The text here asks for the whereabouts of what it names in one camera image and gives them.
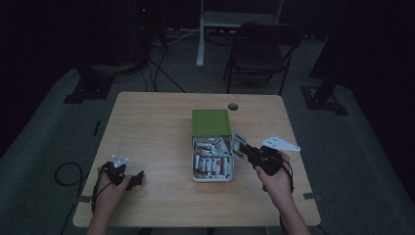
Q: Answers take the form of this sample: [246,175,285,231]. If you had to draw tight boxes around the black stand base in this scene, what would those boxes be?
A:
[300,85,349,117]
[63,64,115,105]

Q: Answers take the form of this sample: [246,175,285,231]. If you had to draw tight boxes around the small white packet orange print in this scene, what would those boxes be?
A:
[232,131,249,162]

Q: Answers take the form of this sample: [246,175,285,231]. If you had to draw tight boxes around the person's right hand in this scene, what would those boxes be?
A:
[254,152,294,208]

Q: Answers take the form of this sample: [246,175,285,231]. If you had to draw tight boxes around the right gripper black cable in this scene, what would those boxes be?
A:
[262,161,296,194]

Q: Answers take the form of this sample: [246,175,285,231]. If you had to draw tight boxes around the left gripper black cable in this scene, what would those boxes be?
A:
[90,162,115,214]

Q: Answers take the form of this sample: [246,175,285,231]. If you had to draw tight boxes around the white metal stand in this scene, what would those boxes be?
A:
[195,0,286,69]

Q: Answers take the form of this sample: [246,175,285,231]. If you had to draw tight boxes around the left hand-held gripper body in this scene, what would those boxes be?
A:
[103,154,131,188]

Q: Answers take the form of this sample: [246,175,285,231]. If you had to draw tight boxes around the black floor cables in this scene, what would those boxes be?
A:
[140,38,188,94]

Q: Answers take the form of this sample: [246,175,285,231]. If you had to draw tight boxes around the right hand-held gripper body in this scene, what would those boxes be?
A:
[246,134,301,176]

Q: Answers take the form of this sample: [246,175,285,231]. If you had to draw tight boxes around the pile of white sachets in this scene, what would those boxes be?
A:
[194,136,232,179]

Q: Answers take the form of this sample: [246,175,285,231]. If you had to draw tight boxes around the black folding chair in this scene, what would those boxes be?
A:
[222,21,307,96]

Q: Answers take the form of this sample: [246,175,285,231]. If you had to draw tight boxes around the person's left hand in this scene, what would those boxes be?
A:
[95,170,133,213]

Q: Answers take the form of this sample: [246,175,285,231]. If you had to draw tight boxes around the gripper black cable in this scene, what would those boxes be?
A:
[262,161,296,194]
[90,162,115,214]

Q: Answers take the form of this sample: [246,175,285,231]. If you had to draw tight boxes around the green drawer box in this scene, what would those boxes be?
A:
[191,109,233,138]

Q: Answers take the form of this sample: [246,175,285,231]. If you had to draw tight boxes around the looped black floor cable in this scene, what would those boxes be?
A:
[53,162,90,188]

